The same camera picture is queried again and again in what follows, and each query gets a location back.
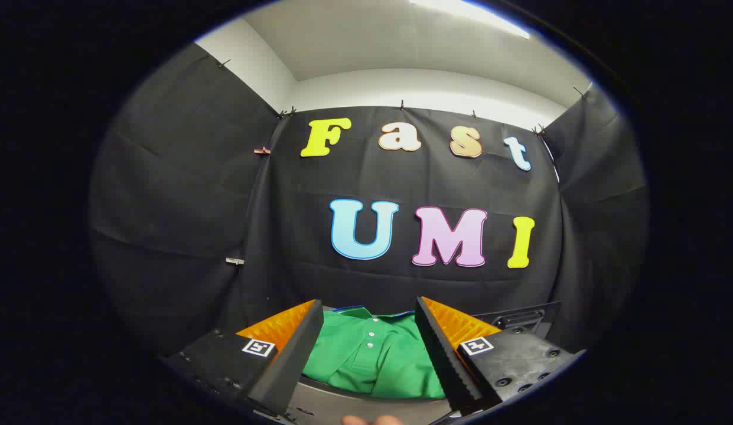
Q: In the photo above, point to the green polo shirt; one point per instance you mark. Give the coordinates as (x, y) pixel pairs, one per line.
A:
(390, 360)

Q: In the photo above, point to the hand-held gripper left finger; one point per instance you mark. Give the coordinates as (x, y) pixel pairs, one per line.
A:
(289, 366)

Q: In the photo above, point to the pink clip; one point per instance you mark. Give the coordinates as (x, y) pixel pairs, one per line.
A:
(261, 151)

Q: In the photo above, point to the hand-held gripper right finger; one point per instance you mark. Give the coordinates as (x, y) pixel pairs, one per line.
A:
(446, 360)

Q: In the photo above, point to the black backdrop cloth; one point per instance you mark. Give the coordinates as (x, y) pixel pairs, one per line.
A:
(401, 183)

